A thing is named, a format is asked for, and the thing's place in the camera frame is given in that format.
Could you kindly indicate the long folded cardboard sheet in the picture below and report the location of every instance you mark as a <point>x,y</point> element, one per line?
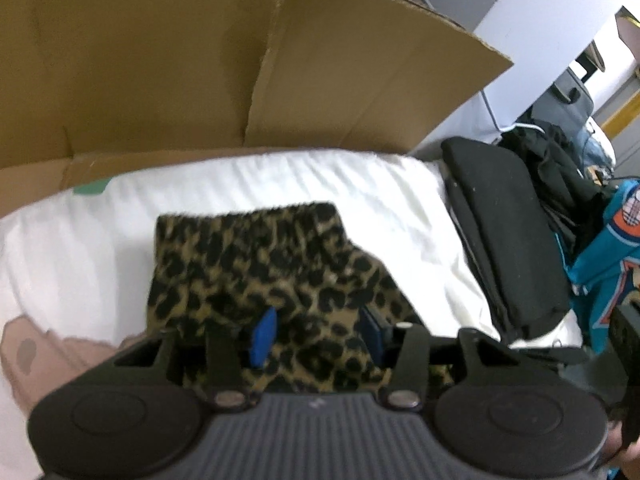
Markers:
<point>150,60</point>

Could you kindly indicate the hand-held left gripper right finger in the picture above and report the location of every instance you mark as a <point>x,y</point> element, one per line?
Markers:
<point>372,335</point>

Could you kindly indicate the black jacket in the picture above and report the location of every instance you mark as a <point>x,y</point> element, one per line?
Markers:
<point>555,160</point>

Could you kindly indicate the cream printed blanket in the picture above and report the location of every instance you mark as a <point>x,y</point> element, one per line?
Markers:
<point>100,235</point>

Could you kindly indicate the teal patterned jersey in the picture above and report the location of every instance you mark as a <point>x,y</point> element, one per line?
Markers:
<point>610,260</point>

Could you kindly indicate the leopard print pants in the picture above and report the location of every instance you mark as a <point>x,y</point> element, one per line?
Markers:
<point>280,270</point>

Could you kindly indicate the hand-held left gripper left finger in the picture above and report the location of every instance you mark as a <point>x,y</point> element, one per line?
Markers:
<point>262,337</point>

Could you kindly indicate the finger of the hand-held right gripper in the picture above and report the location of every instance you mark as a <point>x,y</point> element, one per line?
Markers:
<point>550,355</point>

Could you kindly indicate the folded black garment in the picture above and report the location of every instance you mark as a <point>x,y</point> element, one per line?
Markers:
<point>500,220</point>

